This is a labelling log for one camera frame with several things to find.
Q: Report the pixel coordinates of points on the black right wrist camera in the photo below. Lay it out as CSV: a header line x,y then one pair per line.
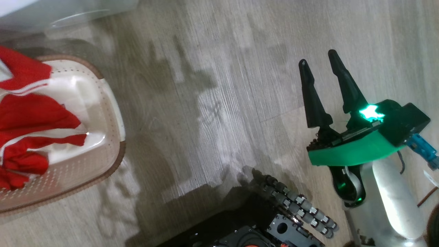
x,y
404,120

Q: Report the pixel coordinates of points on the round dark washing machine door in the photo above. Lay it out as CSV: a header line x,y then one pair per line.
x,y
85,13

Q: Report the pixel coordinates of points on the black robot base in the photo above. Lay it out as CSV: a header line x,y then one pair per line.
x,y
247,233

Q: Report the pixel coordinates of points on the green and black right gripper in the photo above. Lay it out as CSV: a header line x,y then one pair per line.
x,y
346,152

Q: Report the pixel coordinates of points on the red garment with white stripes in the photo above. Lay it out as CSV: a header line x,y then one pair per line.
x,y
31,116

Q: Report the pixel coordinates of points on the cream perforated laundry basket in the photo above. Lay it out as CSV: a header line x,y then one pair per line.
x,y
99,137

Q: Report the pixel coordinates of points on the grey roller wheel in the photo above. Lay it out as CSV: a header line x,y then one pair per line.
x,y
301,209

